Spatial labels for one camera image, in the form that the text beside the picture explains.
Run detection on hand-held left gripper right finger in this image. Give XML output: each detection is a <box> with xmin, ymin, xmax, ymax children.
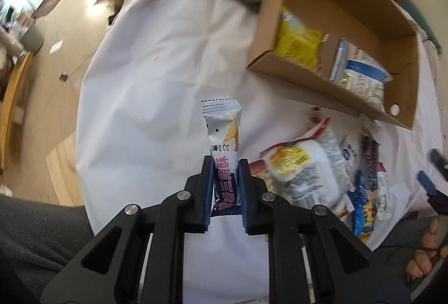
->
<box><xmin>239</xmin><ymin>159</ymin><xmax>412</xmax><ymax>304</ymax></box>

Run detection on white purple snack bar packet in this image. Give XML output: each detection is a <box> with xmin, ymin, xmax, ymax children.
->
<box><xmin>201</xmin><ymin>98</ymin><xmax>243</xmax><ymax>217</ymax></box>

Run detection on white printed snack packet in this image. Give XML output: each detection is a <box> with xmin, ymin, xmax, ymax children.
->
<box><xmin>341</xmin><ymin>134</ymin><xmax>363</xmax><ymax>192</ymax></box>

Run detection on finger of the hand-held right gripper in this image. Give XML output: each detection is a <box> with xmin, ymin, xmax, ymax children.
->
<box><xmin>430</xmin><ymin>149</ymin><xmax>448</xmax><ymax>182</ymax></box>
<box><xmin>417</xmin><ymin>170</ymin><xmax>448</xmax><ymax>215</ymax></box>

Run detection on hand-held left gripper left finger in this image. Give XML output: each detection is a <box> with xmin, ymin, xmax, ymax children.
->
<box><xmin>40</xmin><ymin>156</ymin><xmax>215</xmax><ymax>304</ymax></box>

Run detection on person's grey trousers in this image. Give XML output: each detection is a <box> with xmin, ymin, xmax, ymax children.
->
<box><xmin>0</xmin><ymin>194</ymin><xmax>438</xmax><ymax>304</ymax></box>

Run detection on black cable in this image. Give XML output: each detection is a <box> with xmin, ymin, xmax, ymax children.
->
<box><xmin>380</xmin><ymin>243</ymin><xmax>442</xmax><ymax>253</ymax></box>

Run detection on blue yellow cartoon snack packet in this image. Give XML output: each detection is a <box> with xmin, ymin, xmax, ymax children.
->
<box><xmin>350</xmin><ymin>171</ymin><xmax>391</xmax><ymax>245</ymax></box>

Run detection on large white red-edged snack packet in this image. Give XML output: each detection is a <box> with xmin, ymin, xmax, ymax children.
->
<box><xmin>259</xmin><ymin>117</ymin><xmax>352</xmax><ymax>217</ymax></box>

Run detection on wooden furniture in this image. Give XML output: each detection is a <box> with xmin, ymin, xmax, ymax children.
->
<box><xmin>0</xmin><ymin>50</ymin><xmax>34</xmax><ymax>171</ymax></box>

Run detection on grey trash bin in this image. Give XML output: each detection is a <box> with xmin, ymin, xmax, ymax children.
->
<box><xmin>19</xmin><ymin>24</ymin><xmax>45</xmax><ymax>52</ymax></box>

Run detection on blue white snack packet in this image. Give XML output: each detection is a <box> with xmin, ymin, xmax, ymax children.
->
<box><xmin>329</xmin><ymin>38</ymin><xmax>393</xmax><ymax>113</ymax></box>

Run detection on person's right hand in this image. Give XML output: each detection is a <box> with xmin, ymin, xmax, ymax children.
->
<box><xmin>406</xmin><ymin>220</ymin><xmax>448</xmax><ymax>278</ymax></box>

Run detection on dark brown snack packet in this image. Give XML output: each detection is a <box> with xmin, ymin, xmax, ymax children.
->
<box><xmin>360</xmin><ymin>129</ymin><xmax>384</xmax><ymax>192</ymax></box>

